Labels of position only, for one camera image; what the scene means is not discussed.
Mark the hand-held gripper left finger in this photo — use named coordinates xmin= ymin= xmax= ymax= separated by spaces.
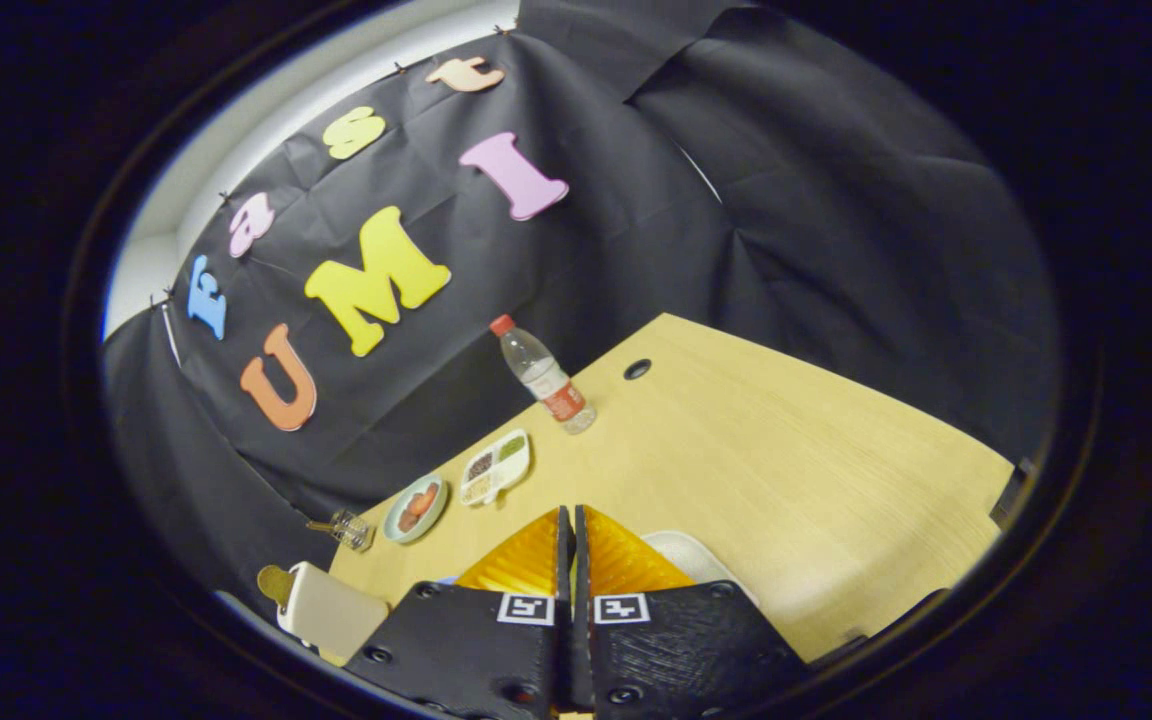
xmin=344 ymin=505 xmax=577 ymax=720

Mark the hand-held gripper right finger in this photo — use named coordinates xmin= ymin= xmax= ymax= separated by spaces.
xmin=574 ymin=505 xmax=809 ymax=720

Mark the brown bread slice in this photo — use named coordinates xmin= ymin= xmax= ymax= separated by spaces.
xmin=257 ymin=564 xmax=297 ymax=611

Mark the white square plate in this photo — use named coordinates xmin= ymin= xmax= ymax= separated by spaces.
xmin=641 ymin=530 xmax=757 ymax=606

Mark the pale green food plate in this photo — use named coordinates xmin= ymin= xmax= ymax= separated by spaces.
xmin=382 ymin=473 xmax=450 ymax=545

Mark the white toaster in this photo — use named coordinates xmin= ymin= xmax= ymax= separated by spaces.
xmin=276 ymin=561 xmax=390 ymax=663

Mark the white divided condiment tray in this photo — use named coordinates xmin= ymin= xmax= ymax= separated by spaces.
xmin=459 ymin=429 xmax=533 ymax=508

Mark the clear red-capped water bottle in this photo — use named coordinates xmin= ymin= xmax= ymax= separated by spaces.
xmin=489 ymin=314 xmax=598 ymax=436

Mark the black backdrop cloth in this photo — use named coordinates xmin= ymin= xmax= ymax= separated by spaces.
xmin=101 ymin=0 xmax=1062 ymax=611

